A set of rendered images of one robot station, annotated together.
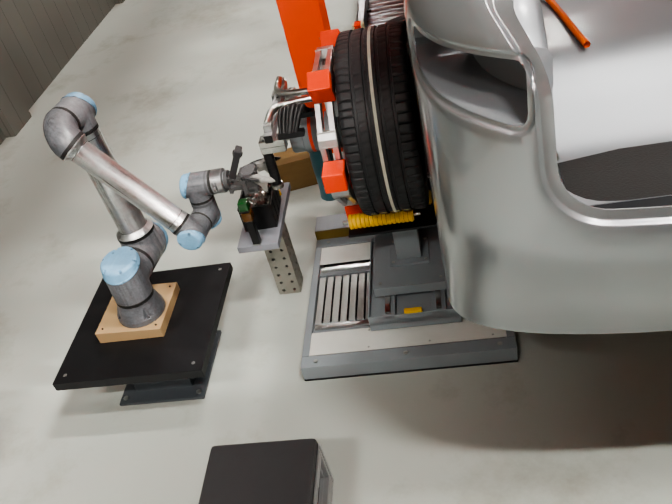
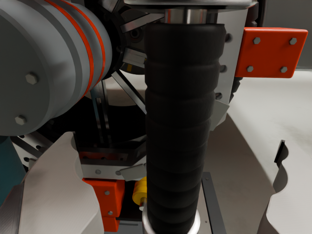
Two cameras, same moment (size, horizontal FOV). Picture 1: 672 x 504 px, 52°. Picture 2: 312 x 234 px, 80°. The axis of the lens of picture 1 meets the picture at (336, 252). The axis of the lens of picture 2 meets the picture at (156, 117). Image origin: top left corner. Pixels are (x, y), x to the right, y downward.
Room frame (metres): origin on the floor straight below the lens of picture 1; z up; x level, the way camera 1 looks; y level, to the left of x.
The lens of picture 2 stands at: (2.17, 0.23, 0.90)
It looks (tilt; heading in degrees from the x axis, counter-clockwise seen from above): 28 degrees down; 260
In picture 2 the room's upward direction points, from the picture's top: 1 degrees clockwise
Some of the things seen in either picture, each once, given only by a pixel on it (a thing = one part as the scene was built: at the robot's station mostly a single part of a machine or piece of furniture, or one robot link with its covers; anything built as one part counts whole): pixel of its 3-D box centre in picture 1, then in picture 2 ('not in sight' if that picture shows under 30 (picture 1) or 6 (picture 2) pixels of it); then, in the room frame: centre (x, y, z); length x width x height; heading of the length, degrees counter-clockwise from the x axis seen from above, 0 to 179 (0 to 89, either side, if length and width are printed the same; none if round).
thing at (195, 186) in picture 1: (197, 184); not in sight; (2.21, 0.42, 0.81); 0.12 x 0.09 x 0.10; 77
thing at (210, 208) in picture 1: (205, 211); not in sight; (2.20, 0.43, 0.69); 0.12 x 0.09 x 0.12; 159
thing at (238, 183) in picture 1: (242, 179); not in sight; (2.17, 0.25, 0.80); 0.12 x 0.08 x 0.09; 77
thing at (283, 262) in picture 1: (280, 251); not in sight; (2.48, 0.24, 0.21); 0.10 x 0.10 x 0.42; 77
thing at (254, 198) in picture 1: (259, 203); not in sight; (2.43, 0.25, 0.51); 0.20 x 0.14 x 0.13; 169
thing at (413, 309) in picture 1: (413, 276); not in sight; (2.17, -0.28, 0.13); 0.50 x 0.36 x 0.10; 167
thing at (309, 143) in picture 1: (319, 131); (47, 55); (2.27, -0.06, 0.85); 0.21 x 0.14 x 0.14; 77
